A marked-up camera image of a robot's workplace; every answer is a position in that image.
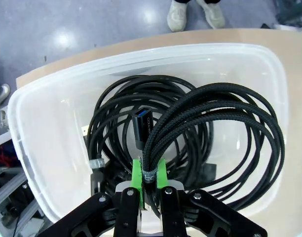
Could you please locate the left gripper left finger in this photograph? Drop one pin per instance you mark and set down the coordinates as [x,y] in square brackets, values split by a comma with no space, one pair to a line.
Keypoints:
[126,209]

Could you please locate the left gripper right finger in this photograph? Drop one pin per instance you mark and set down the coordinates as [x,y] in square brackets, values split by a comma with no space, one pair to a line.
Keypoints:
[173,212]

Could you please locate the clear plastic storage box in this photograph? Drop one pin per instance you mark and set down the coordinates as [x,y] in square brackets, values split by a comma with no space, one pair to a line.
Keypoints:
[54,123]

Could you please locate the grey shoe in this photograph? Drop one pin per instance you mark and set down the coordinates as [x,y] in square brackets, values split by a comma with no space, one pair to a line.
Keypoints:
[1,93]

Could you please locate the white sneaker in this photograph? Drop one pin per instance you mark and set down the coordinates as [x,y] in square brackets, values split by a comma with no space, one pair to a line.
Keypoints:
[212,13]
[177,16]

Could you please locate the aluminium extrusion frame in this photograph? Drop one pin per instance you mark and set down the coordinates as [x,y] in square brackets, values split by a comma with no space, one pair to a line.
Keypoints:
[8,195]

